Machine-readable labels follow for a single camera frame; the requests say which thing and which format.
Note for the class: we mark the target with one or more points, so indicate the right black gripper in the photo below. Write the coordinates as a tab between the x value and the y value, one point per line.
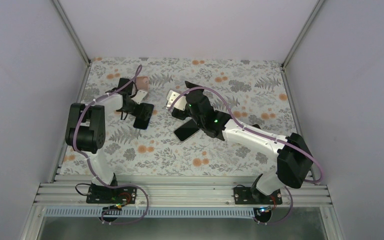
188	84

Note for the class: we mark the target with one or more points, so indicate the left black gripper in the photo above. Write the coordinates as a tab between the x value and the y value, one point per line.
135	113

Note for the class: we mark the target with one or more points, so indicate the blue phone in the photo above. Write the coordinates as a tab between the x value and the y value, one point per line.
142	113

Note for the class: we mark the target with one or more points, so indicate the pink phone case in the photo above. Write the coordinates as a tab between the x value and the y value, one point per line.
142	83

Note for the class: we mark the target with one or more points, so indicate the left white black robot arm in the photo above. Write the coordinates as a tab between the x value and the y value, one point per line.
86	125

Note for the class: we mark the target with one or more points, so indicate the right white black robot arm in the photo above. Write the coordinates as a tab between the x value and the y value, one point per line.
292	156

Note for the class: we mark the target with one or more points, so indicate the phone in clear case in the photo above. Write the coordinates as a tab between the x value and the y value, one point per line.
186	130

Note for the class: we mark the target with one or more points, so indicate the floral patterned table mat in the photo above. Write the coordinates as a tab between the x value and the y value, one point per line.
252	89

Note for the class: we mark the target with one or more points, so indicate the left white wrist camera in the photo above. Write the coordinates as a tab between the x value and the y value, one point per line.
140	96

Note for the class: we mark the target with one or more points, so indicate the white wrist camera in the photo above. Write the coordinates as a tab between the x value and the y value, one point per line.
140	96
176	101

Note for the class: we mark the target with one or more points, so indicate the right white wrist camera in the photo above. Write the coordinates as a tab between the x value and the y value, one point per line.
176	101

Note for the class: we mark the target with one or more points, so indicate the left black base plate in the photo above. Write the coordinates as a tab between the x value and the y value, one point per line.
102	195

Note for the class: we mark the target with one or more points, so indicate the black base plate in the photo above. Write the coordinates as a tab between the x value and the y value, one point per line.
248	196
102	195

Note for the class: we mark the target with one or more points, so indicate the aluminium rail frame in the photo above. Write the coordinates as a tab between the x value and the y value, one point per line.
177	196

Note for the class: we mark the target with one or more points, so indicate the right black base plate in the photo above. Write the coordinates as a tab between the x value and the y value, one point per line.
248	196

